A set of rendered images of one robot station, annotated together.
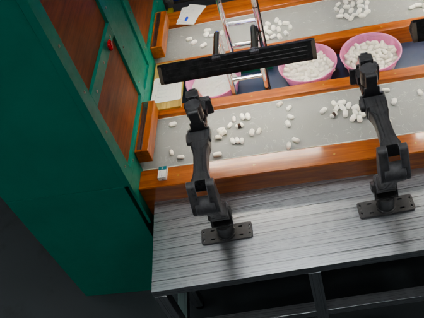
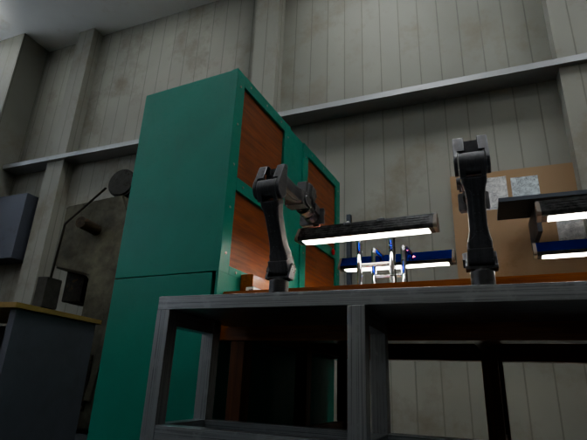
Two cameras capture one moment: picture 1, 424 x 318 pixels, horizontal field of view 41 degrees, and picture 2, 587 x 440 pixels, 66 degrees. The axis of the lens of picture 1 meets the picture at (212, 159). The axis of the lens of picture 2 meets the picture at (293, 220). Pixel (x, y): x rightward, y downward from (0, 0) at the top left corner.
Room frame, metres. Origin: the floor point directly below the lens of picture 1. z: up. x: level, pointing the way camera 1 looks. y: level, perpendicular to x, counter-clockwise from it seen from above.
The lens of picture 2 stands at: (-0.14, -0.24, 0.45)
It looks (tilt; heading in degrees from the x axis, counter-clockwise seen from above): 20 degrees up; 10
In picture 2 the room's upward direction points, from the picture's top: 2 degrees clockwise
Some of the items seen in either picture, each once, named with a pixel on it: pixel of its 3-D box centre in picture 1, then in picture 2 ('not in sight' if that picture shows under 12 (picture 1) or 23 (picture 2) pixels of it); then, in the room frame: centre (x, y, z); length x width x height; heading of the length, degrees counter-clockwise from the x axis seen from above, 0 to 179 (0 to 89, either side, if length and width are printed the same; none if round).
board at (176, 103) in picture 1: (168, 84); not in sight; (2.11, 0.08, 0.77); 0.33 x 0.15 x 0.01; 164
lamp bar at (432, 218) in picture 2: (235, 59); (363, 229); (1.73, -0.22, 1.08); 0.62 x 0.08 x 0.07; 74
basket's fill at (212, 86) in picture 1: (215, 86); not in sight; (2.05, -0.13, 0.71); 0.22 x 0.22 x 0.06
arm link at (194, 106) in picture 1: (195, 122); (301, 195); (1.43, 0.01, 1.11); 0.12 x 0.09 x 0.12; 168
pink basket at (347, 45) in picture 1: (370, 59); not in sight; (1.85, -0.82, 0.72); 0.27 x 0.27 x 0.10
